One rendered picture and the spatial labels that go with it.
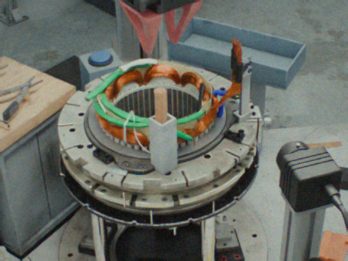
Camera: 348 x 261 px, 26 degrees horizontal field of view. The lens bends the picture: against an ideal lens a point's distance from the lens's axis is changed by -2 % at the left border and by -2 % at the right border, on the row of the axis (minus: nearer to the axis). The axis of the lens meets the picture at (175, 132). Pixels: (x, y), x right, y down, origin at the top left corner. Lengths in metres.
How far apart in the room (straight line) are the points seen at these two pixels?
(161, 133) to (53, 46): 2.53
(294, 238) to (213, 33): 0.89
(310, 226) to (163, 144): 0.41
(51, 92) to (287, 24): 2.46
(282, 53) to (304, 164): 0.85
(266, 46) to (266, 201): 0.31
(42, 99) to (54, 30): 2.37
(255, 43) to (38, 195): 0.52
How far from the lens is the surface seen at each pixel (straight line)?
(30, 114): 1.31
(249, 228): 1.45
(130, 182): 1.10
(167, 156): 1.09
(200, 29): 1.56
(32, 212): 1.42
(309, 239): 0.73
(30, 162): 1.36
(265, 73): 1.42
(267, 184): 1.57
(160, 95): 1.04
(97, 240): 1.28
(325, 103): 3.17
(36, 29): 3.74
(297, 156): 0.67
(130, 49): 1.67
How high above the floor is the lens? 1.82
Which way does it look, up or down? 38 degrees down
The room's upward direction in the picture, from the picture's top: 1 degrees counter-clockwise
